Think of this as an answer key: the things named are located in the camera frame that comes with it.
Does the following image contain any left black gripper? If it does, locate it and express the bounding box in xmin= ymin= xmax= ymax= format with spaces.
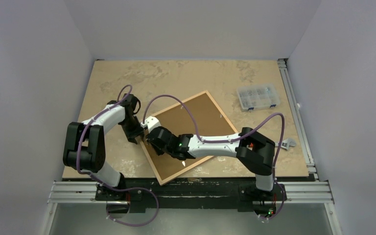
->
xmin=119 ymin=116 xmax=143 ymax=144

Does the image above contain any wooden picture frame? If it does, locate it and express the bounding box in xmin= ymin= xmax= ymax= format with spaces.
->
xmin=139 ymin=90 xmax=239 ymax=186

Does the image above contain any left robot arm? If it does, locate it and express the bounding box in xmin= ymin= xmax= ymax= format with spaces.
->
xmin=63 ymin=94 xmax=144 ymax=200

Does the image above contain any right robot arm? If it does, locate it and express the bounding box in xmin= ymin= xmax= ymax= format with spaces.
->
xmin=146 ymin=126 xmax=276 ymax=199

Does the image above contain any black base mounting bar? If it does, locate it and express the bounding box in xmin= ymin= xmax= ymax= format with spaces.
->
xmin=95 ymin=177 xmax=287 ymax=218

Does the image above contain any clear plastic screw box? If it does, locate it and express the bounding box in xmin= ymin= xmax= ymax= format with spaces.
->
xmin=236 ymin=83 xmax=281 ymax=111

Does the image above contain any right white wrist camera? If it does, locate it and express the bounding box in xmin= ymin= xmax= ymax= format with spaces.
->
xmin=141 ymin=116 xmax=161 ymax=133

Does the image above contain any red handled adjustable wrench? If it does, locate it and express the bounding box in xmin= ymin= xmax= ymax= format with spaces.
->
xmin=275 ymin=138 xmax=297 ymax=151

